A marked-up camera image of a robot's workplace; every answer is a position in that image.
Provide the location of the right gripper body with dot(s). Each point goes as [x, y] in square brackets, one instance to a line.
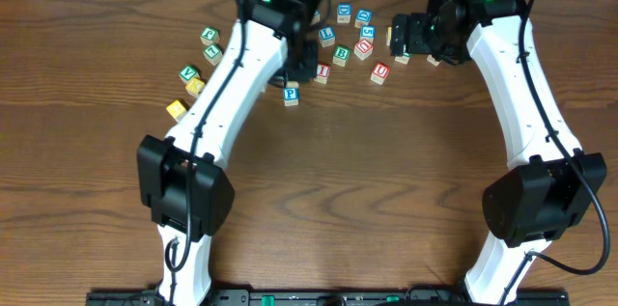
[398, 35]

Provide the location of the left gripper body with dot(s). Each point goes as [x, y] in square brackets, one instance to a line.
[305, 62]

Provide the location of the red I block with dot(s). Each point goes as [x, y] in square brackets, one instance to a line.
[322, 73]

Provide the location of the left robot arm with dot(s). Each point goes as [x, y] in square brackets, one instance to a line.
[182, 176]

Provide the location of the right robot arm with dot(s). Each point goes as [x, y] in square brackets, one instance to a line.
[551, 181]

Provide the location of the green J block right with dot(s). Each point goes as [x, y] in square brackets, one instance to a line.
[403, 59]

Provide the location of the yellow block right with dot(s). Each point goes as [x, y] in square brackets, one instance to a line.
[388, 36]

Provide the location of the blue L block lower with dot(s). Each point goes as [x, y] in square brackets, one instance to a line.
[327, 36]

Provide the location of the blue l block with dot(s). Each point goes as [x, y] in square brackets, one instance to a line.
[316, 17]
[327, 36]

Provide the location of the blue 2 block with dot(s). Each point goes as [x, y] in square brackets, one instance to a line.
[431, 59]

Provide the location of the blue L block top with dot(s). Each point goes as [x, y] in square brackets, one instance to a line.
[316, 17]

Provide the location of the green B block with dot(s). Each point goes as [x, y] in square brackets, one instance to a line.
[341, 55]

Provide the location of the blue P block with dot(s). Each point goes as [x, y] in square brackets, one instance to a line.
[291, 96]

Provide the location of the blue 5 block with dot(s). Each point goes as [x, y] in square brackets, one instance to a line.
[367, 33]

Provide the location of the blue D block tilted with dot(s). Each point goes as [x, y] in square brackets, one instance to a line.
[363, 18]

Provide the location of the red upside-down U block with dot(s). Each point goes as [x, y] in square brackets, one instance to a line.
[363, 49]

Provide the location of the blue D block upright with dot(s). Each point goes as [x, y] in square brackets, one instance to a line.
[344, 13]

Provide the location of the green 7 block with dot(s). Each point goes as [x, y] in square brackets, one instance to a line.
[213, 54]

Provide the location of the yellow K block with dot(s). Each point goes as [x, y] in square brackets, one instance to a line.
[195, 86]

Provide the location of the green V block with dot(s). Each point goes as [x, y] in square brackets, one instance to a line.
[188, 72]

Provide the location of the yellow G block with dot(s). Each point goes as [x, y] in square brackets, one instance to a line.
[177, 109]

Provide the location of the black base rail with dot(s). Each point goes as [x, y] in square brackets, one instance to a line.
[416, 296]

